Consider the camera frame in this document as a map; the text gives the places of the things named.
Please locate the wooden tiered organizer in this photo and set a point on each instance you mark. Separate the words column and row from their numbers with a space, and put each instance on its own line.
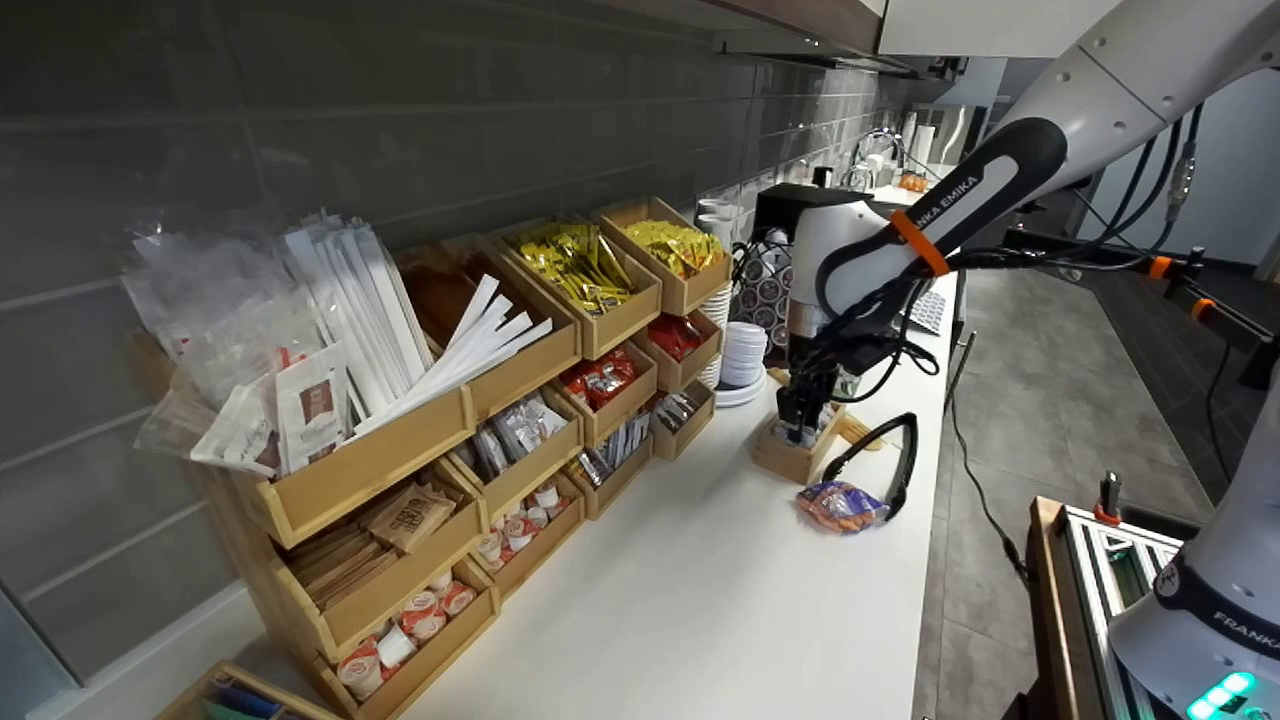
column 385, row 462

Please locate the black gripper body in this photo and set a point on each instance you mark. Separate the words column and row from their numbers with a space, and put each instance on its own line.
column 827, row 378

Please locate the white wall cabinet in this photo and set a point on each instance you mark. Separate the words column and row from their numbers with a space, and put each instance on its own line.
column 1001, row 24

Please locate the small wooden packet box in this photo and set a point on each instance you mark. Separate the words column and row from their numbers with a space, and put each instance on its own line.
column 785, row 462

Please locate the white cup lids stack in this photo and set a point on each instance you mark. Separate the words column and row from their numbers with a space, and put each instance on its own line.
column 741, row 355

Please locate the clear plastic bags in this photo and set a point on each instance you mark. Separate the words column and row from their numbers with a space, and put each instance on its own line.
column 215, row 306

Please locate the brown paper packets pile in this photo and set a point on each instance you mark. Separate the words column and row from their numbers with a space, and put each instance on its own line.
column 385, row 527

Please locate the white brown printed sachet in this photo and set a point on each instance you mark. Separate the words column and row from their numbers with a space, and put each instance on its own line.
column 313, row 404

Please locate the white paper straws bundle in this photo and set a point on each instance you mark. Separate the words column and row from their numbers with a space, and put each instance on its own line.
column 355, row 303

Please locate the red packets pile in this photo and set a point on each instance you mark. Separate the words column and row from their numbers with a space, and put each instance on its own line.
column 602, row 380
column 678, row 336

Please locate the brown wooden wall shelf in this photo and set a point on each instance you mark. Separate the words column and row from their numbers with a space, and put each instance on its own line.
column 814, row 23

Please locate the white stir sticks bundle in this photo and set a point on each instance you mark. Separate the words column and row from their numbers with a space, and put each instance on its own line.
column 473, row 343

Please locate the red white creamers pile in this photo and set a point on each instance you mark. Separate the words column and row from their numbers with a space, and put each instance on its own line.
column 521, row 527
column 406, row 624

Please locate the black coffee machine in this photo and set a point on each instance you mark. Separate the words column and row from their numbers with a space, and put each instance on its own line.
column 772, row 214

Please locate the wooden robot cart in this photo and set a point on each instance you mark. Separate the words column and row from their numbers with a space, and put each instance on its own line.
column 1064, row 602

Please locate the grey white packets pile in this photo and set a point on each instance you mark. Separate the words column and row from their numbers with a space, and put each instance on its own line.
column 521, row 429

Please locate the blue tea bags pile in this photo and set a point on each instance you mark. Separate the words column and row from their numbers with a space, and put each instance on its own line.
column 240, row 705

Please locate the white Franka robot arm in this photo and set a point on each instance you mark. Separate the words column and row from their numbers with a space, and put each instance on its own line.
column 1133, row 82

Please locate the dark striped sachets pile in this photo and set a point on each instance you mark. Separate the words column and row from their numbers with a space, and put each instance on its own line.
column 678, row 409

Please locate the yellow green packets pile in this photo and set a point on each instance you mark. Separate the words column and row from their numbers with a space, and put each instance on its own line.
column 580, row 264

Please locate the white grey sachets pile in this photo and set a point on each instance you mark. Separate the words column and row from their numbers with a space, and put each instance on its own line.
column 612, row 444

